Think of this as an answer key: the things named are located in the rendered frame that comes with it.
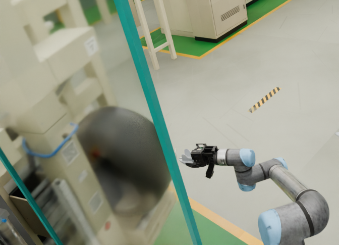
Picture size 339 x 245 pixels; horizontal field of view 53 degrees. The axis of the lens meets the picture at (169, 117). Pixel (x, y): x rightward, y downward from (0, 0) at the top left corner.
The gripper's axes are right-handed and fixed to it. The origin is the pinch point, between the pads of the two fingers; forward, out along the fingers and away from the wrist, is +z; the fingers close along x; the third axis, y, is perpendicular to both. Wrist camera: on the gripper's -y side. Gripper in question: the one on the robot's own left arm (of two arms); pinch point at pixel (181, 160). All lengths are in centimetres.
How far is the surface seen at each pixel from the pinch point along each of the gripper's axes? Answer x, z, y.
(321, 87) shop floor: -273, -20, -125
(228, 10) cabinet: -454, 136, -64
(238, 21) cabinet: -475, 131, -93
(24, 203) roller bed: 39, 72, 4
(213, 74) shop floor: -309, 127, -107
